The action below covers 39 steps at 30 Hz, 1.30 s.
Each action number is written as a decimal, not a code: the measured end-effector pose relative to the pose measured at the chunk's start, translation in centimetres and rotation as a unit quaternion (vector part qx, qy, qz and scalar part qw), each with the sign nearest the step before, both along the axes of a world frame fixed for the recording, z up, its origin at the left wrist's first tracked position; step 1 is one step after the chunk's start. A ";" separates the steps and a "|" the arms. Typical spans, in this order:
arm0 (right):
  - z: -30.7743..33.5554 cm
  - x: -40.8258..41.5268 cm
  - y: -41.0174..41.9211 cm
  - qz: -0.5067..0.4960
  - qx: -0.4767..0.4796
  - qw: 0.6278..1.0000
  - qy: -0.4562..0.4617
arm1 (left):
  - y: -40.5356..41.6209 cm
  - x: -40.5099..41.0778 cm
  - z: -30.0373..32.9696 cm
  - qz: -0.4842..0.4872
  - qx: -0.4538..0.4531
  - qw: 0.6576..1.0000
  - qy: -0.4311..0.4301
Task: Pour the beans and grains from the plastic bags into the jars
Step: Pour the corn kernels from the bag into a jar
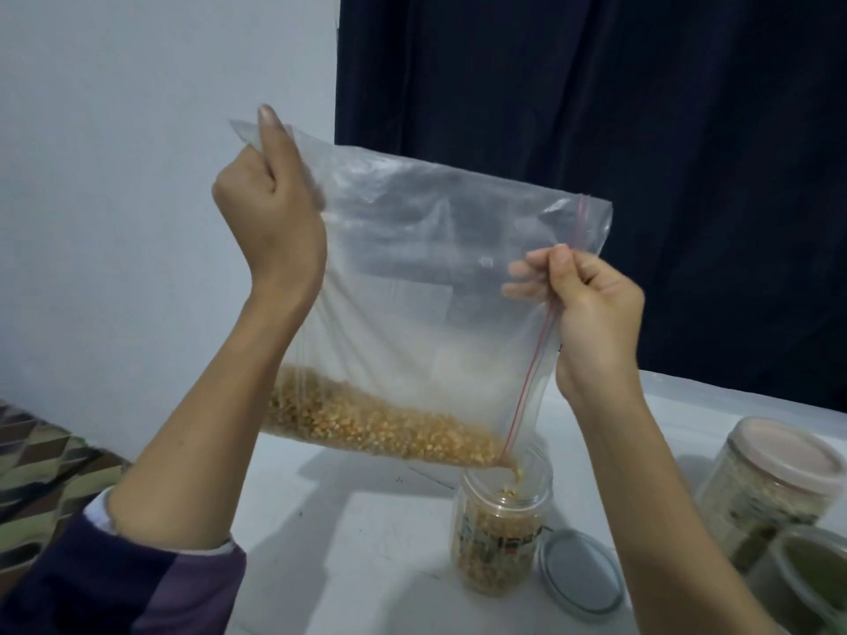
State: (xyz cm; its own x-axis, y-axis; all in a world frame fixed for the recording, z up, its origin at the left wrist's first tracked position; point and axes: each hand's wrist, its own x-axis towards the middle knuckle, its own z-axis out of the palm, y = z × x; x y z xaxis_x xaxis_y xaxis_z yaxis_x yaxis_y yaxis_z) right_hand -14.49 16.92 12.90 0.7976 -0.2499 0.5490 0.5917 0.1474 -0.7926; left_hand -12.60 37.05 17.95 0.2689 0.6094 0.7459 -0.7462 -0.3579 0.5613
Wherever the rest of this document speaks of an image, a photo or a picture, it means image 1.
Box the person's right hand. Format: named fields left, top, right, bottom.
left=501, top=244, right=648, bottom=407

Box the person's left hand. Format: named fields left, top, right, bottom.
left=212, top=105, right=328, bottom=312

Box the zip bag of corn kernels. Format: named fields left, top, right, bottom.
left=230, top=118, right=614, bottom=469

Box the pink round lid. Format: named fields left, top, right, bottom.
left=728, top=416, right=847, bottom=497

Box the transparent jar blue lid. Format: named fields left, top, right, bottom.
left=451, top=446, right=555, bottom=598

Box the transparent jar pink lid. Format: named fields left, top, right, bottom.
left=693, top=416, right=847, bottom=574

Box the blue round lid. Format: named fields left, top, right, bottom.
left=537, top=527, right=627, bottom=619

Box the pile of green beans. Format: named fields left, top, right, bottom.
left=783, top=538, right=847, bottom=616

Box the person's right forearm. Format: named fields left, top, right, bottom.
left=572, top=387, right=783, bottom=635

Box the person's left forearm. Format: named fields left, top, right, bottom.
left=0, top=295, right=319, bottom=635

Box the dark navy curtain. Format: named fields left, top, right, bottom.
left=334, top=0, right=847, bottom=413

